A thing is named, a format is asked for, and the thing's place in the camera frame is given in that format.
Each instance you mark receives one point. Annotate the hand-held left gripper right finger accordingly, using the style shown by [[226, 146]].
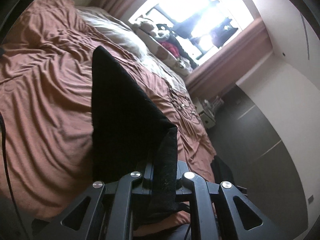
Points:
[[181, 180]]

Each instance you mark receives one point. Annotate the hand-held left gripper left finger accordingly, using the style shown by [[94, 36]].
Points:
[[147, 180]]

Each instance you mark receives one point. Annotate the black pants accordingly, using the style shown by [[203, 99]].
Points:
[[120, 110]]

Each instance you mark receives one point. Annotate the dark cloth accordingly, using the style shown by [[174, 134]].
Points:
[[222, 170]]

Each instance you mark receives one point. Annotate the white bedside cabinet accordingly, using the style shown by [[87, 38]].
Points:
[[208, 120]]

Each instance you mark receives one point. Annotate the patterned window seat cushion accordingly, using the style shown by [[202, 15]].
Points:
[[172, 61]]

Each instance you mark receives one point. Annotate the bed with pink duvet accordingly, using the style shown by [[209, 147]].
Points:
[[50, 92]]

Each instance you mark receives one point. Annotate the red cloth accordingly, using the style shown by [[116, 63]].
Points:
[[171, 48]]

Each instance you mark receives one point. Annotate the black and white plush toy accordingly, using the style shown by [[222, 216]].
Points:
[[162, 32]]

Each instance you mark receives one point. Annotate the dark hanging dress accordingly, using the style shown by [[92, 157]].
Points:
[[186, 30]]

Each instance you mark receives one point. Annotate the dark hanging clothes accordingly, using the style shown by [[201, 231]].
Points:
[[225, 32]]

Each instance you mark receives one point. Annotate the beige quilt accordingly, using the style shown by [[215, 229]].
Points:
[[112, 30]]

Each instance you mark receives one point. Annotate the beige plush toy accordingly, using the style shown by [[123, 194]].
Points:
[[145, 25]]

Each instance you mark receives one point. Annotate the window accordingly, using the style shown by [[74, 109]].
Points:
[[190, 5]]

